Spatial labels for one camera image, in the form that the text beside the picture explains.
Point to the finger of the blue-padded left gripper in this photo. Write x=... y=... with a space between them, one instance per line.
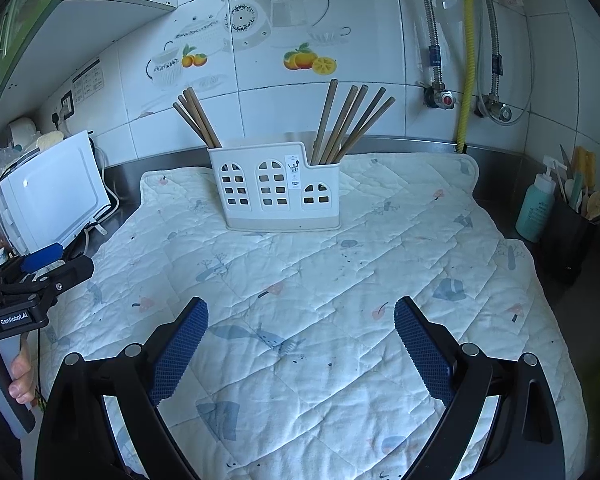
x=38 y=260

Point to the white quilted mat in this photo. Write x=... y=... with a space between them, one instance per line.
x=301 y=374

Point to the white microwave oven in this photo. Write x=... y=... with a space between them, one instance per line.
x=53 y=196

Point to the red-knob water valve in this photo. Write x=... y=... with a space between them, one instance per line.
x=435 y=95

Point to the white plastic utensil holder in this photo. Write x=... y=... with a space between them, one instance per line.
x=273 y=188

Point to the metal water valve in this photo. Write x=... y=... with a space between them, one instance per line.
x=499 y=112

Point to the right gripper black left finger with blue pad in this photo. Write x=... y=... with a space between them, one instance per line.
x=76 y=440

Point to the black utensil bin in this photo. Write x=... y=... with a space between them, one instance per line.
x=566 y=244

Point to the wooden chopstick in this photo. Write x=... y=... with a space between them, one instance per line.
x=318 y=143
x=357 y=135
x=352 y=112
x=344 y=110
x=191 y=95
x=358 y=126
x=189 y=121
x=192 y=111

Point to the person's left hand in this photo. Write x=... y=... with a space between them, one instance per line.
x=22 y=388

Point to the teal soap bottle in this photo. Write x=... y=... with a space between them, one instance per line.
x=539 y=201

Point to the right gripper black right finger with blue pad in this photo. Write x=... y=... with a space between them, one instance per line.
x=524 y=440

